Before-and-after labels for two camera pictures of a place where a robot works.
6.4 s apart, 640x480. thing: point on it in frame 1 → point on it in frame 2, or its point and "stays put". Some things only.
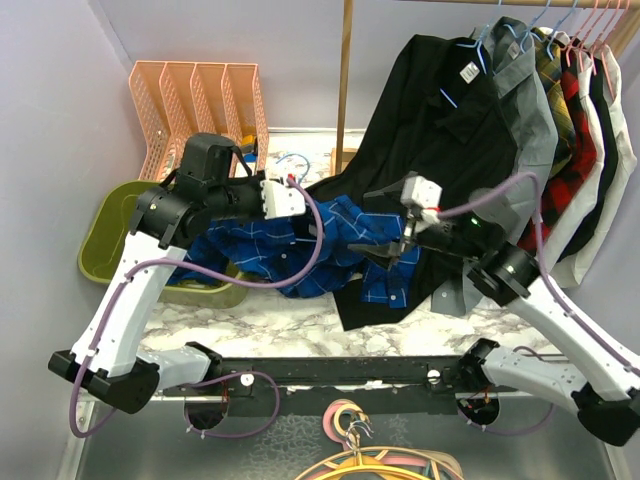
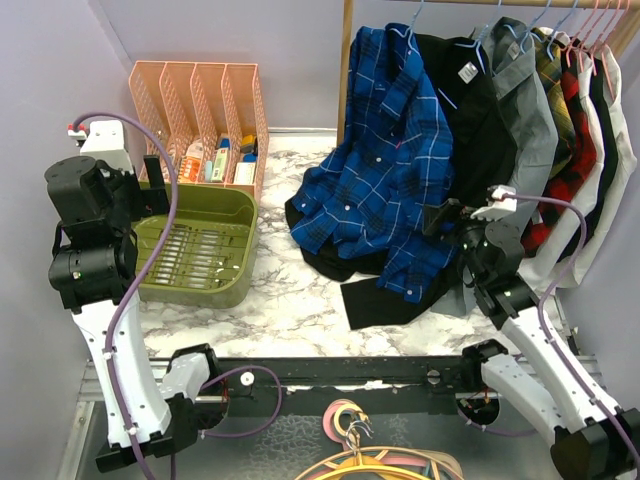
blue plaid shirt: x=340 y=240 → x=374 y=199
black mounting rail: x=411 y=386 stays put
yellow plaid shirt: x=550 y=52 stays put
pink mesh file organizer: x=174 y=101 stays put
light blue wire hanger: x=288 y=155 → x=409 y=31
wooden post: x=344 y=160 stays put
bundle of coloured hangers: x=344 y=423 stays put
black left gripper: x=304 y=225 → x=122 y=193
